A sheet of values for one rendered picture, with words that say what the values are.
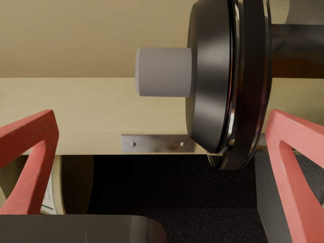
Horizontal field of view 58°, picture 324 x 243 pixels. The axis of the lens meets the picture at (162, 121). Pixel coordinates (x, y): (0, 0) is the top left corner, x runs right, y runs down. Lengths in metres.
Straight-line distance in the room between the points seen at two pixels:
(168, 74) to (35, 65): 0.63
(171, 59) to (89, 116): 0.16
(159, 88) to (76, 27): 0.55
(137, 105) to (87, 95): 0.06
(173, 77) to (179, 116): 0.14
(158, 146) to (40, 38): 0.51
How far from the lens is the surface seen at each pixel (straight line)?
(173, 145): 0.28
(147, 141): 0.28
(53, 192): 0.39
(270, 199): 0.53
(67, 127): 0.29
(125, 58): 0.71
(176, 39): 0.69
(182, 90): 0.16
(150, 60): 0.16
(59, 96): 0.35
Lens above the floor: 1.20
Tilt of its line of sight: level
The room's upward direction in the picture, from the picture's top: 90 degrees counter-clockwise
